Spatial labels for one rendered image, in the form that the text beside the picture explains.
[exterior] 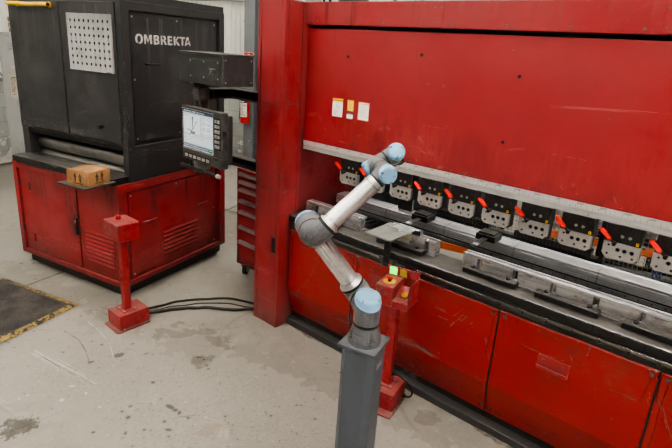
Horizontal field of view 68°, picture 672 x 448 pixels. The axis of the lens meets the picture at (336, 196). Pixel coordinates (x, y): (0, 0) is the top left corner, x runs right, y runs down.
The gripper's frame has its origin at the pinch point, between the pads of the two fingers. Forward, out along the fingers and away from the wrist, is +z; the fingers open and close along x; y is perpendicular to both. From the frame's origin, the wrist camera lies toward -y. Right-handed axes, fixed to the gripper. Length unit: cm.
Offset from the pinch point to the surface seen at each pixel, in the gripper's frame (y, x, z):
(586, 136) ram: 88, -25, -17
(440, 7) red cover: 61, 67, 8
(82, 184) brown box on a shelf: -184, 81, 98
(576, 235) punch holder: 71, -67, -2
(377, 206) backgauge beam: 0, -12, 106
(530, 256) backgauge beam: 63, -75, 45
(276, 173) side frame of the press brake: -56, 35, 93
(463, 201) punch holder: 37, -32, 32
